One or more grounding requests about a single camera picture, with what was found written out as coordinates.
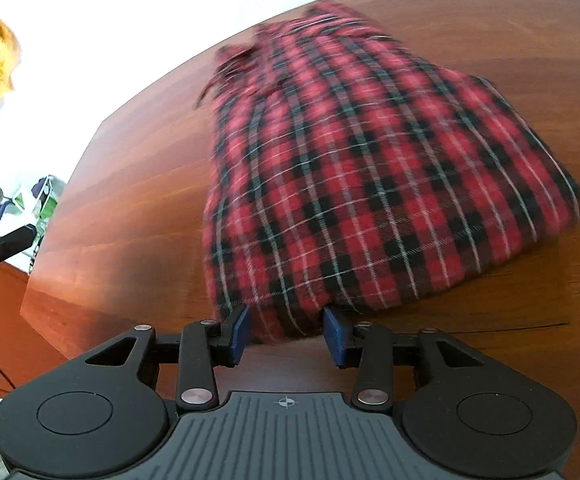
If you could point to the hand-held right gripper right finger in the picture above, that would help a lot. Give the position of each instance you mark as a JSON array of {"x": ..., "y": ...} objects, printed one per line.
[{"x": 334, "y": 337}]

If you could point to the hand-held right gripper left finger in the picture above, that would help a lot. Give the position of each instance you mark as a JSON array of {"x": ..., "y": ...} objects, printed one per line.
[{"x": 240, "y": 335}]

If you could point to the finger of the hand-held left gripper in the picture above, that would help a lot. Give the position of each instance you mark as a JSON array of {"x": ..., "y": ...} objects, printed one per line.
[{"x": 5, "y": 246}]

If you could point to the red plaid shirt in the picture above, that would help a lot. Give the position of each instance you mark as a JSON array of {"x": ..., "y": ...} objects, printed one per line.
[{"x": 370, "y": 185}]

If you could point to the purple shopping trolley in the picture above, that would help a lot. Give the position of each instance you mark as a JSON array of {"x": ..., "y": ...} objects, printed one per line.
[{"x": 1, "y": 215}]

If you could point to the white plastic bag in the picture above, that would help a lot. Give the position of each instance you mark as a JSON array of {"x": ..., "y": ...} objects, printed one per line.
[{"x": 25, "y": 199}]

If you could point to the brown wooden door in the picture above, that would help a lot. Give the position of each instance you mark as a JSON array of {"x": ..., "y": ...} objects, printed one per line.
[{"x": 2, "y": 310}]

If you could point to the green bag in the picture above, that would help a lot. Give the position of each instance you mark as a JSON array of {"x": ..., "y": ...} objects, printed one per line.
[{"x": 51, "y": 200}]

